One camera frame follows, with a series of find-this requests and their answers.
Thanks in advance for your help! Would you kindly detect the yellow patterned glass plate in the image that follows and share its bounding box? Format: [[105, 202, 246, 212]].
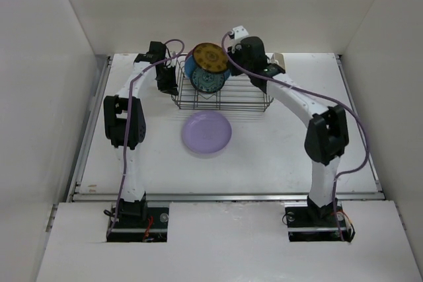
[[192, 42, 228, 74]]

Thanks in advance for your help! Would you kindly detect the metal wire dish rack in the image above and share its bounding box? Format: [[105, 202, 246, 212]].
[[171, 56, 273, 112]]

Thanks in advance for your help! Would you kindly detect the lavender plastic plate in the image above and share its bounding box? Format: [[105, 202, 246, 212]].
[[181, 110, 232, 155]]

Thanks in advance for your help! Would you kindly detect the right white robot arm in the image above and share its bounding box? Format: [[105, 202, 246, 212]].
[[224, 31, 349, 225]]

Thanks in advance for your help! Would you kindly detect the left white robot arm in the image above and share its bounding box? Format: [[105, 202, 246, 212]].
[[103, 41, 178, 227]]

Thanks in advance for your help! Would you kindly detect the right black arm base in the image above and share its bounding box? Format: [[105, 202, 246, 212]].
[[284, 200, 356, 242]]

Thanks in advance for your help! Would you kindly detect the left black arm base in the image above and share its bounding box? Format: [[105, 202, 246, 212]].
[[106, 207, 169, 243]]

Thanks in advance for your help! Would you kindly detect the light blue plastic plate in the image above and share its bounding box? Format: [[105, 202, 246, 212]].
[[184, 55, 198, 79]]

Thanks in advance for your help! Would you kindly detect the beige plastic cutlery holder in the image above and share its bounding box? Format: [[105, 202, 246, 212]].
[[270, 53, 286, 73]]

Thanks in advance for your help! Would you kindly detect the blue patterned glass plate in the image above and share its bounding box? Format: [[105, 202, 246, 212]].
[[190, 67, 231, 94]]

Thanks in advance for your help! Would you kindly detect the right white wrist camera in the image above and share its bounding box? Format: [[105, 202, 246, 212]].
[[229, 26, 249, 43]]

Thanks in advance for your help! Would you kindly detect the aluminium front rail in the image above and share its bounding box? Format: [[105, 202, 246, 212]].
[[68, 192, 385, 202]]

